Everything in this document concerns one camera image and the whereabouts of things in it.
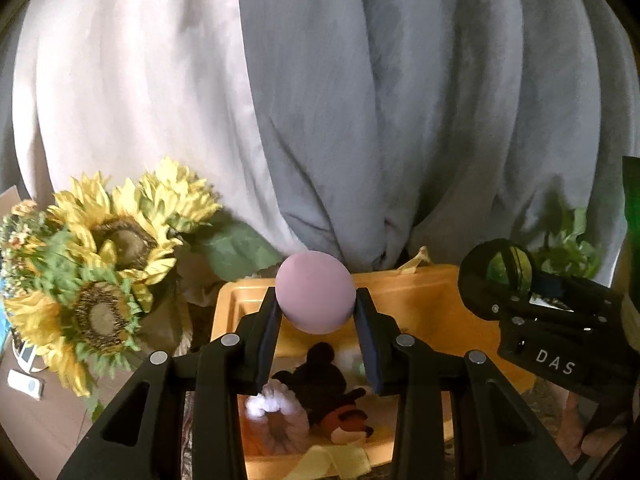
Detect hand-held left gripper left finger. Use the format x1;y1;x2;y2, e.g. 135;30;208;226
57;287;284;480

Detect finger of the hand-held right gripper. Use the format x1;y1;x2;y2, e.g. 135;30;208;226
502;247;532;295
530;272;612;307

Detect black mouse plush toy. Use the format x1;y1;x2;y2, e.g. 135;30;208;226
271;342;377;447

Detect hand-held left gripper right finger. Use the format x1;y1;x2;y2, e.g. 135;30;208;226
353;287;581;480

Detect sunflower bouquet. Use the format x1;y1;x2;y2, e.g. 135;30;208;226
4;157;284;402

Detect potted plant white pot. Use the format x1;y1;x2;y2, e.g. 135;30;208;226
524;207;604;282

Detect pink soft ball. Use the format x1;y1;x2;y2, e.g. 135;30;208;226
275;252;357;334

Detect beige curtain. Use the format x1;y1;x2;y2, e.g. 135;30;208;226
9;0;302;273

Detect person's right hand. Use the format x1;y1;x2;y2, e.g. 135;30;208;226
562;392;632;462

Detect orange plastic crate yellow handles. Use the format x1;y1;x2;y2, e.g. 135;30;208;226
210;247;539;480

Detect grey curtain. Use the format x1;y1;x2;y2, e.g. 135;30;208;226
234;0;640;283

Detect patterned fringed table rug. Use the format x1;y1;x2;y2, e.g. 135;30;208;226
177;310;582;480

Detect white plush pumpkin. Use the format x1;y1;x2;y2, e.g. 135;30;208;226
244;379;307;457

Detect small orange flower bunch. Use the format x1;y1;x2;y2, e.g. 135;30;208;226
0;199;57;273

